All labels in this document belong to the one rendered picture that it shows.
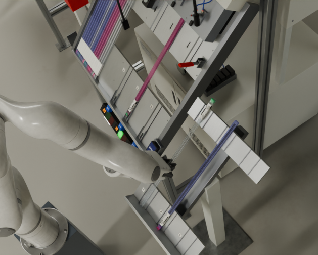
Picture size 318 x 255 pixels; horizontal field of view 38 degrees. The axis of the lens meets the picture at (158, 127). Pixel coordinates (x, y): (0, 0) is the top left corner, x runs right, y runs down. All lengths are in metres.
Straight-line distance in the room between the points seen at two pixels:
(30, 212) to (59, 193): 1.08
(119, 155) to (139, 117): 0.59
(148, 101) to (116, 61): 0.25
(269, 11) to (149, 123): 0.63
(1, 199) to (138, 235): 1.21
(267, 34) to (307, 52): 0.60
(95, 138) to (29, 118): 0.20
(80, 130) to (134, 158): 0.20
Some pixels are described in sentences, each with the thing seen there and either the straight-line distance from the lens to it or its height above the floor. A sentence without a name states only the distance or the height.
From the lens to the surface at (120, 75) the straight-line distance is 1.92.
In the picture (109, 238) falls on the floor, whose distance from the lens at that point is 2.49.
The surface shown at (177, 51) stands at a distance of 1.68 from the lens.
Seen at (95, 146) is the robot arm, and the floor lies 1.29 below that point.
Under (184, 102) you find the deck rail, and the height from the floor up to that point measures 0.94.
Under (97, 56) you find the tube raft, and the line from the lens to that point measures 2.02.
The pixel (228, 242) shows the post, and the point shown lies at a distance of 2.39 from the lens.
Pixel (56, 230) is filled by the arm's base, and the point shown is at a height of 0.74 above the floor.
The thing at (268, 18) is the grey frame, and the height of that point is 1.18.
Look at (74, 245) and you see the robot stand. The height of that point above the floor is 0.62.
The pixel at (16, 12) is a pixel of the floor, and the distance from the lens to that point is 3.57.
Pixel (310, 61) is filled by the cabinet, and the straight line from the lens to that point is 2.13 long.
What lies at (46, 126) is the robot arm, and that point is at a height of 1.45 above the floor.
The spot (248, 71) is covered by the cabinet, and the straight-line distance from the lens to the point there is 2.09.
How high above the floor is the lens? 2.33
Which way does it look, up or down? 60 degrees down
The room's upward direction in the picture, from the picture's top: 18 degrees counter-clockwise
